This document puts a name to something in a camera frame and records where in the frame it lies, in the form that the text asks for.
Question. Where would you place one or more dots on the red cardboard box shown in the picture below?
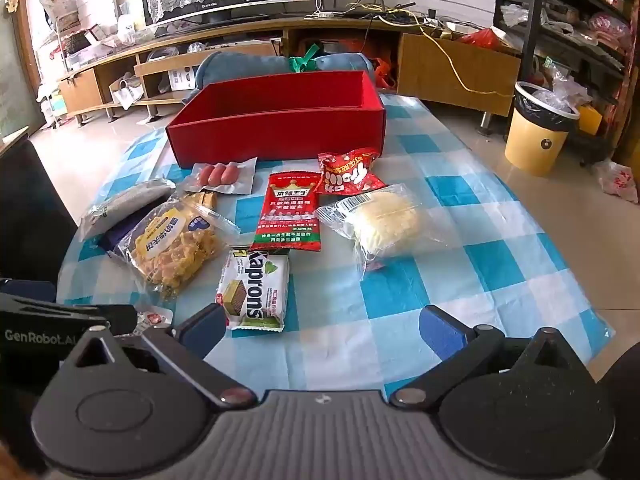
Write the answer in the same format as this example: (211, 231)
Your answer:
(275, 132)

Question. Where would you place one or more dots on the clear sausage packet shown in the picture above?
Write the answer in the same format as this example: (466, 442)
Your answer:
(217, 174)

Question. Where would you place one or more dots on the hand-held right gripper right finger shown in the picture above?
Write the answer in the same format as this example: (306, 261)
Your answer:
(442, 331)

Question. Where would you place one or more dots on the yellow trash bin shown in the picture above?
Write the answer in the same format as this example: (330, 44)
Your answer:
(532, 145)

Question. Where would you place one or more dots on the blue checked tablecloth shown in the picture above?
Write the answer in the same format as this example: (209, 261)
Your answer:
(400, 285)

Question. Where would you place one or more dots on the rolled blue blanket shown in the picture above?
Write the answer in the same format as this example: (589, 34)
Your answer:
(240, 67)

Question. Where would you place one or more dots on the white paper bag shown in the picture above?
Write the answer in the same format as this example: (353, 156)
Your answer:
(122, 92)

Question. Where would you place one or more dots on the green and white wafer packet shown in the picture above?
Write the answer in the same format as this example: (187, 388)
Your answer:
(252, 285)

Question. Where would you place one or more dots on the grey translucent snack packet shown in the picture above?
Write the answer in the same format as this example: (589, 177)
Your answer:
(125, 202)

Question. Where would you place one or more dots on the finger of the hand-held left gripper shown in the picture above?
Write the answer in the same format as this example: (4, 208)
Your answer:
(117, 317)
(27, 290)

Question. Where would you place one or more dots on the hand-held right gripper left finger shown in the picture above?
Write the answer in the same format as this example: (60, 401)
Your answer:
(200, 329)

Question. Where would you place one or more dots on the orange bag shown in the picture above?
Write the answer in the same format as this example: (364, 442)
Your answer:
(384, 67)

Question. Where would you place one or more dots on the purple and silver snack packet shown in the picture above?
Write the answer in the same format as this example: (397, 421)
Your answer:
(112, 241)

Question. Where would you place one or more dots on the clear plastic bag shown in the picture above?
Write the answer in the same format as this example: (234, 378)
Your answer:
(557, 84)

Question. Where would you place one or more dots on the gold snack packet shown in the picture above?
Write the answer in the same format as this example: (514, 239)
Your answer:
(202, 198)

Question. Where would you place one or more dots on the yellow pastry packet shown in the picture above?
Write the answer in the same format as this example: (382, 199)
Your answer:
(170, 247)

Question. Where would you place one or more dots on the red spicy strip packet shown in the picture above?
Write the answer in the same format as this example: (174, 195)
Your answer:
(287, 210)

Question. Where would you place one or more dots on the clear bread packet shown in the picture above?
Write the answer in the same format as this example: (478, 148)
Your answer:
(385, 222)

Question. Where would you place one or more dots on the small red and white sachet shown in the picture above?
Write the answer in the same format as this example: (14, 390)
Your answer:
(155, 317)

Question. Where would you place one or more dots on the white printed box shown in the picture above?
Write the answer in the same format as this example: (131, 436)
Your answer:
(182, 78)

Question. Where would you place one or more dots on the red plastic bag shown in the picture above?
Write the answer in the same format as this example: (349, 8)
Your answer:
(482, 37)

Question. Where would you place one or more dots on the pink plastic bag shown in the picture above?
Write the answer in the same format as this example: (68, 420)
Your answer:
(607, 27)

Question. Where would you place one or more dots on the red and white snack packet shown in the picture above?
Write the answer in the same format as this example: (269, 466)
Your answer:
(347, 172)

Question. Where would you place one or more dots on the wooden television cabinet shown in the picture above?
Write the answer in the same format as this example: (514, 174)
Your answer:
(440, 70)

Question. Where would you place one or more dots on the white plastic bag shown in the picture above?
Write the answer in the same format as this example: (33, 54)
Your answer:
(617, 180)

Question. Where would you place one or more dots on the black chair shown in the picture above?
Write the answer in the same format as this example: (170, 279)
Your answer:
(30, 210)

